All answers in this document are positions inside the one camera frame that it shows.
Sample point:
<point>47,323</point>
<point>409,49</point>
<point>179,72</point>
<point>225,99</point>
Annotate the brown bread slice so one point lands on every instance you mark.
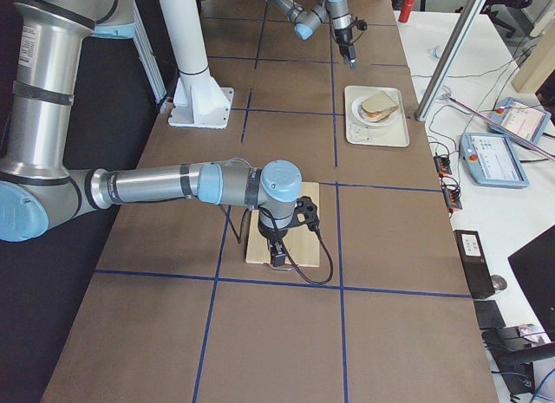
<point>378,103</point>

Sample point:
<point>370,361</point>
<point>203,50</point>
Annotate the white round plate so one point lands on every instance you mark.
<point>356,108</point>

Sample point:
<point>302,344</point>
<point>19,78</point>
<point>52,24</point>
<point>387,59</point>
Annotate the bread slice under egg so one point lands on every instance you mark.
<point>378,118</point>

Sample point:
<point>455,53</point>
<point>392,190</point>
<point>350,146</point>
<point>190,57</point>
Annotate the white bear serving tray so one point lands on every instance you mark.
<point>394,133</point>

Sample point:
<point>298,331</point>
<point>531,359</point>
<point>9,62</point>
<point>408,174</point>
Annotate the red cylinder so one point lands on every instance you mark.
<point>407,7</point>

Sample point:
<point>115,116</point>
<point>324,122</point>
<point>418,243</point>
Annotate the upper orange black connector box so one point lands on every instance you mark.
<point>443,165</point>

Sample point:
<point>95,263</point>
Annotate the orange black connector box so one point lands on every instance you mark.
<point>451,195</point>
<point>443,165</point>

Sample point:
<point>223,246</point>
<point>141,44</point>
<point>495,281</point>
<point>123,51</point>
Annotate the lower orange black connector box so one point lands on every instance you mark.
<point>451,195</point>

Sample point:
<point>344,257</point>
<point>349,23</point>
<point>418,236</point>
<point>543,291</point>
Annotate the near teach pendant tablet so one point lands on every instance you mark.
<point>492,161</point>

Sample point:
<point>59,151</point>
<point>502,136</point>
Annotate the teach pendant tablet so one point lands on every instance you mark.
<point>526,121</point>
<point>492,161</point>

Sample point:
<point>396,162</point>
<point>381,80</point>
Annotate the far teach pendant tablet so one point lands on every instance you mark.
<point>526,121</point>

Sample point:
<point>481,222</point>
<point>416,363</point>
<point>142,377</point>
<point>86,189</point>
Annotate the black rectangular box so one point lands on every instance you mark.
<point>474,264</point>

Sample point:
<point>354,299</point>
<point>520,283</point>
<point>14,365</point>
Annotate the black monitor corner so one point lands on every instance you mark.
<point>533,267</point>

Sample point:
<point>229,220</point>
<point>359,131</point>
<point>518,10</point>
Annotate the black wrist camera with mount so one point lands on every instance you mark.
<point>306,213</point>

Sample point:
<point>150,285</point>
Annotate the aluminium frame post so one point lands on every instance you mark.
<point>465,21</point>

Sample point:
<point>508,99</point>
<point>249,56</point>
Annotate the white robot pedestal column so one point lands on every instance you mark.
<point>199,101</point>

